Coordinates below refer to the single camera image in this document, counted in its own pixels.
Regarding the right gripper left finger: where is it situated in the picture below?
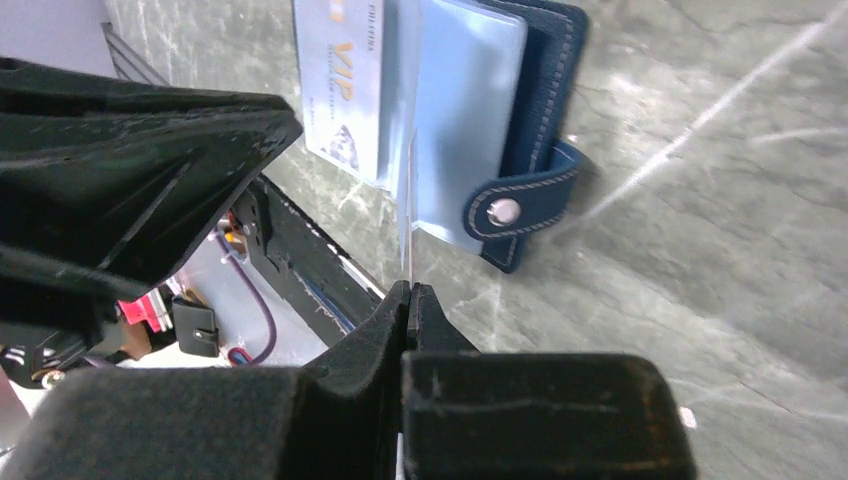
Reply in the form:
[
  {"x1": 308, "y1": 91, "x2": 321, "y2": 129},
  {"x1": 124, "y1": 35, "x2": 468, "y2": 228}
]
[{"x1": 1, "y1": 281, "x2": 411, "y2": 479}]

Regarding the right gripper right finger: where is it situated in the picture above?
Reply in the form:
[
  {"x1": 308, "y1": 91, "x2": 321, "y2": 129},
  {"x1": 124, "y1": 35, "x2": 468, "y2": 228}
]
[{"x1": 401, "y1": 284, "x2": 697, "y2": 479}]

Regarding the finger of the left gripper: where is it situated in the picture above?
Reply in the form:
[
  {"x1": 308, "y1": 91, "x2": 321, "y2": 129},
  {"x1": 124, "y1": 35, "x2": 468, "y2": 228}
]
[{"x1": 1, "y1": 57, "x2": 302, "y2": 344}]

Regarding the blue card holder wallet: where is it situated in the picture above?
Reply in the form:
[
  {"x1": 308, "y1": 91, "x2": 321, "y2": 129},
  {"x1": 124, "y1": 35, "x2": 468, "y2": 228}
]
[{"x1": 356, "y1": 1, "x2": 589, "y2": 273}]

